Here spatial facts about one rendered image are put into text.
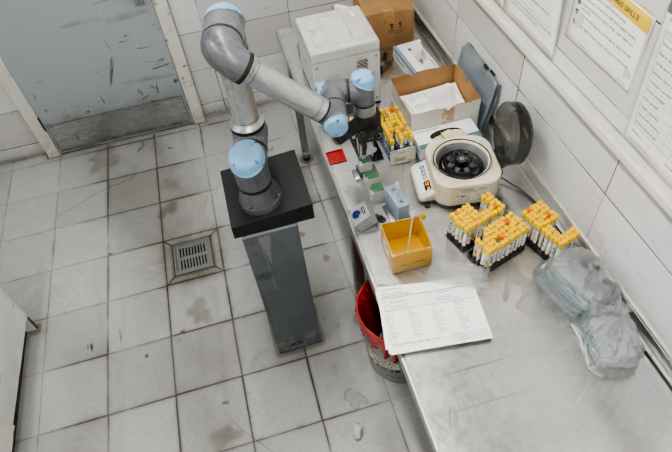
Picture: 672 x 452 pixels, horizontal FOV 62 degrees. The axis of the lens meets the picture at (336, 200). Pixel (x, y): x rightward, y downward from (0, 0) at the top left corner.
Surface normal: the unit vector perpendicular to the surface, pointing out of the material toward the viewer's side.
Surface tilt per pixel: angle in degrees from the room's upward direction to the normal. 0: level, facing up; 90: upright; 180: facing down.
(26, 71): 90
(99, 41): 90
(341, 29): 0
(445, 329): 1
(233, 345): 0
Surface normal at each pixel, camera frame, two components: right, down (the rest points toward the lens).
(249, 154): -0.13, -0.54
